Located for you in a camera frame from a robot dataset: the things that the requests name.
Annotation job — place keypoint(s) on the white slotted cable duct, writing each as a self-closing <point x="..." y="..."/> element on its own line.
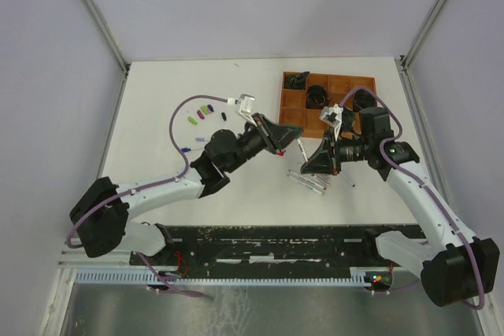
<point x="144" y="276"/>

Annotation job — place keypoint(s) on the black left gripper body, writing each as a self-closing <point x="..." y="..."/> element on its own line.
<point x="255" y="138"/>

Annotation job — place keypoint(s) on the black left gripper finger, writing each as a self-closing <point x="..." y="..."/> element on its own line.
<point x="271" y="127"/>
<point x="282" y="139"/>

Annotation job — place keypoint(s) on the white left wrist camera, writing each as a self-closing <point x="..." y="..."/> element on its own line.
<point x="242" y="106"/>

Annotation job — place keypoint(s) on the magenta capped marker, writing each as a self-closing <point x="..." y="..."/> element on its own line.
<point x="307" y="182"/>

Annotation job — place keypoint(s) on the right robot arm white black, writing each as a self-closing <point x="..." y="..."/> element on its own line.
<point x="453" y="264"/>

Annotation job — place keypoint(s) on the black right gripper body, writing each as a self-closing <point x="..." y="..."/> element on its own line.
<point x="349" y="150"/>

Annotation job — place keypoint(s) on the aluminium frame post left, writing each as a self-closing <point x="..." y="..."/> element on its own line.
<point x="105" y="32"/>

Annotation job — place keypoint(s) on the aluminium frame post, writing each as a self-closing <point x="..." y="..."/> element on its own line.
<point x="422" y="34"/>
<point x="105" y="32"/>

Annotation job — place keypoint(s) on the aluminium frame post right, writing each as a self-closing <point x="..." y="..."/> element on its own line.
<point x="422" y="34"/>

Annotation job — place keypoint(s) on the black capped thin marker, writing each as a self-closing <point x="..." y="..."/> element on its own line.
<point x="348" y="179"/>

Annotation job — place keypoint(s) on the orange wooden compartment tray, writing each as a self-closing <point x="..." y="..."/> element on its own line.
<point x="305" y="94"/>

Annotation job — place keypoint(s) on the magenta pen cap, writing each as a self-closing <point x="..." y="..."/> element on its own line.
<point x="201" y="114"/>

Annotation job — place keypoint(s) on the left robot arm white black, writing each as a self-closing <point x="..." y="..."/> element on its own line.
<point x="104" y="218"/>

